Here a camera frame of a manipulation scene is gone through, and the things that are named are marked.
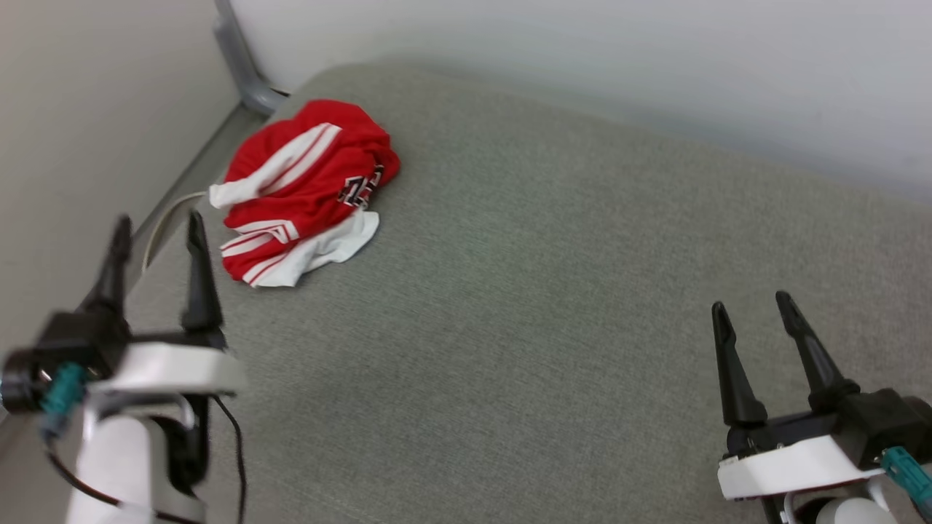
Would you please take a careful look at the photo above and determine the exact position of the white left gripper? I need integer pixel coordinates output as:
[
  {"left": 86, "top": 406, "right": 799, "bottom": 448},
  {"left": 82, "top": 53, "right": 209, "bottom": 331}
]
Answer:
[{"left": 80, "top": 210, "right": 248, "bottom": 398}]

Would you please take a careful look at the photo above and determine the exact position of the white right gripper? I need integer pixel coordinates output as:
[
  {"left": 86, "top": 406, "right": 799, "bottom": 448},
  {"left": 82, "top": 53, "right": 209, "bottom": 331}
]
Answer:
[{"left": 711, "top": 290, "right": 886, "bottom": 502}]

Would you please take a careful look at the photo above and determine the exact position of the red and white jersey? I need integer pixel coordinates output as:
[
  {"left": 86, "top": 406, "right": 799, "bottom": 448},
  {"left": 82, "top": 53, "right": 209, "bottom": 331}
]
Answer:
[{"left": 209, "top": 100, "right": 401, "bottom": 288}]

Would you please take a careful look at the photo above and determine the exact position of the black cylindrical left motor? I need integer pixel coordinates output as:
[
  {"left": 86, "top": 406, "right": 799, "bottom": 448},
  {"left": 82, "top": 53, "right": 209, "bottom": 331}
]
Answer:
[{"left": 0, "top": 348, "right": 46, "bottom": 416}]

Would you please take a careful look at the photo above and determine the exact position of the grey fabric sofa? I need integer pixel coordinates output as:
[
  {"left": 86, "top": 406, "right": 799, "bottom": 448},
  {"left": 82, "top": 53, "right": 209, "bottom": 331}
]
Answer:
[{"left": 0, "top": 62, "right": 932, "bottom": 524}]

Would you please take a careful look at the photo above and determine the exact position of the white cable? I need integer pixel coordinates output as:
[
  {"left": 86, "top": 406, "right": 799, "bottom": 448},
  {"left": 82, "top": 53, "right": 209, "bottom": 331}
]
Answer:
[{"left": 142, "top": 191, "right": 210, "bottom": 274}]

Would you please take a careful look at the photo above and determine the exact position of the teal left cable connector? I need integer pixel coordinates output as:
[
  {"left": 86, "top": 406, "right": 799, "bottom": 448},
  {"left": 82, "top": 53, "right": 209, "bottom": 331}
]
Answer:
[{"left": 40, "top": 362, "right": 90, "bottom": 437}]

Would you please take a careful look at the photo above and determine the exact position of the teal cable connector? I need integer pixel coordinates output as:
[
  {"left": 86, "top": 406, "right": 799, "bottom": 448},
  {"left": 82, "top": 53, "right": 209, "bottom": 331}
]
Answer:
[
  {"left": 40, "top": 362, "right": 90, "bottom": 437},
  {"left": 880, "top": 446, "right": 932, "bottom": 514}
]

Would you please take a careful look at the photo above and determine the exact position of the teal right cable connector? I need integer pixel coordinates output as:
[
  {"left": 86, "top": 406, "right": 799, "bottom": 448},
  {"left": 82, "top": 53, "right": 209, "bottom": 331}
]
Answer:
[{"left": 880, "top": 446, "right": 932, "bottom": 514}]

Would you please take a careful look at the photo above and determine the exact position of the thin black cable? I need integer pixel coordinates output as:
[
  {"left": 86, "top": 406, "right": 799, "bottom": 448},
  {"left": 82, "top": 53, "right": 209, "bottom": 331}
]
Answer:
[
  {"left": 44, "top": 437, "right": 197, "bottom": 524},
  {"left": 210, "top": 395, "right": 248, "bottom": 524}
]

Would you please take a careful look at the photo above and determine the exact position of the grey metal frame post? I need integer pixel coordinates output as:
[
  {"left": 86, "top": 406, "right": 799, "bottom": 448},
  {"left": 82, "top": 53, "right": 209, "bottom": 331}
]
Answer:
[{"left": 213, "top": 0, "right": 291, "bottom": 116}]

